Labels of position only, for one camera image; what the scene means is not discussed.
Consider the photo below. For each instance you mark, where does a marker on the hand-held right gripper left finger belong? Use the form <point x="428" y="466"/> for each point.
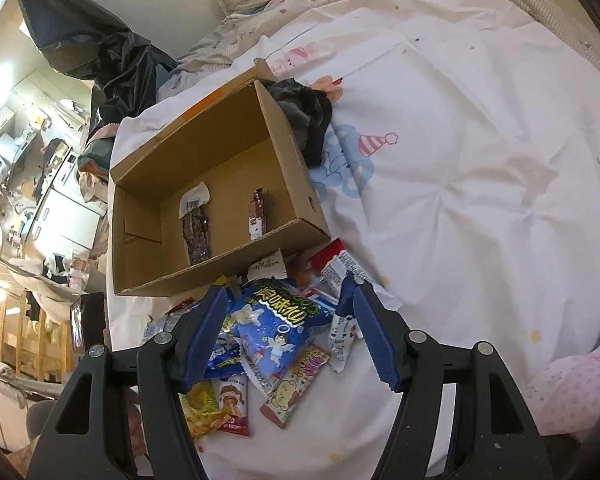
<point x="205" y="340"/>

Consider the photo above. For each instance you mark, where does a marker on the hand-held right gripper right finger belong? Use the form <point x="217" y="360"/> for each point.
<point x="375" y="345"/>

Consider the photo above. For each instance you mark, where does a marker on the blue yellow cartoon snack packet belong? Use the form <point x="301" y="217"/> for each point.
<point x="225" y="360"/>

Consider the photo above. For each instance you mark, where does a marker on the yellow chips packet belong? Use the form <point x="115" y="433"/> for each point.
<point x="202" y="407"/>

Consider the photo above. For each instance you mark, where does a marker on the beige knitted blanket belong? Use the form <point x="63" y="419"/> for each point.
<point x="540" y="5"/>

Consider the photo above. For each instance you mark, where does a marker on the wooden rack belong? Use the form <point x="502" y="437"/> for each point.
<point x="45" y="340"/>

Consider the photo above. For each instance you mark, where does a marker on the blue angel print snack packet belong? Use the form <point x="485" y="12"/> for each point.
<point x="275" y="335"/>

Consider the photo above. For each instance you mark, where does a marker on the teal orange bag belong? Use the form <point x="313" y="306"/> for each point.
<point x="92" y="155"/>

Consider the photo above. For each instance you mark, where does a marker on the dark grey cloth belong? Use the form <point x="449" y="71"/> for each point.
<point x="305" y="115"/>

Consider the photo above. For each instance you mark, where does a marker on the pink dotted quilt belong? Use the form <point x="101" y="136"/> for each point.
<point x="570" y="390"/>

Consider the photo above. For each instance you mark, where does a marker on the silver snack packet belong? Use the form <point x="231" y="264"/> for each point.
<point x="155" y="330"/>

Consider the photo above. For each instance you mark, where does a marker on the pink candy packet yellow dog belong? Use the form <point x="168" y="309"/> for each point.
<point x="292" y="385"/>

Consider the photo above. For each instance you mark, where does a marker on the black plastic bag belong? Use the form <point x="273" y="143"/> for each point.
<point x="105" y="50"/>

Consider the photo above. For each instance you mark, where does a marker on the small white barcode packet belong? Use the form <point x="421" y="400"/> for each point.
<point x="267" y="265"/>

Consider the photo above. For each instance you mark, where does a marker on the white kitchen cabinet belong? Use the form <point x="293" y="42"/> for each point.
<point x="65" y="215"/>

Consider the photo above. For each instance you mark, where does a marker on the red white snack packet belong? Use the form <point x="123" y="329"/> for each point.
<point x="337" y="270"/>

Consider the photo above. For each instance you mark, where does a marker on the brown cardboard box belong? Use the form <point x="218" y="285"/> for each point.
<point x="230" y="170"/>

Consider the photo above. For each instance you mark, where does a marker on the crumpled dotted quilt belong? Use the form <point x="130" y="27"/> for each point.
<point x="220" y="45"/>

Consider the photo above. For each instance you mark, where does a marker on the brown chocolate bar packet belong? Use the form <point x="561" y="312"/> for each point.
<point x="257" y="215"/>

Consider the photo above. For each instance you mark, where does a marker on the red rice cake packet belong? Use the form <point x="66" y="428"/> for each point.
<point x="232" y="405"/>

